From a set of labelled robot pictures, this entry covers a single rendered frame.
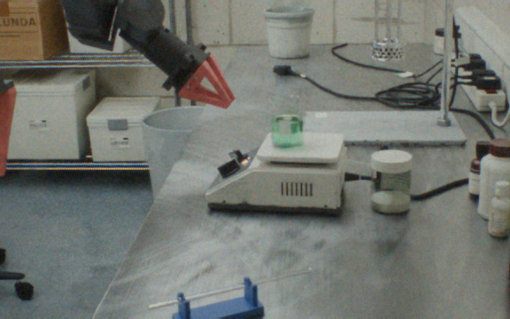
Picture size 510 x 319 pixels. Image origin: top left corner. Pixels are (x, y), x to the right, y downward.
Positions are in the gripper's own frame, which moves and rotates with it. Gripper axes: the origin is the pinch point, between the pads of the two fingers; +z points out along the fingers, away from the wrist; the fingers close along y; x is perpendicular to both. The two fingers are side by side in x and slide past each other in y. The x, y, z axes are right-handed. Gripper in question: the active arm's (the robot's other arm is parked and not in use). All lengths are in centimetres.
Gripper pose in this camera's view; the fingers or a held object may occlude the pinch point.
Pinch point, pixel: (227, 100)
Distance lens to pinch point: 129.6
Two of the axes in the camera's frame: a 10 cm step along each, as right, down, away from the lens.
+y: 1.8, -3.3, 9.3
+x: -6.1, 7.0, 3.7
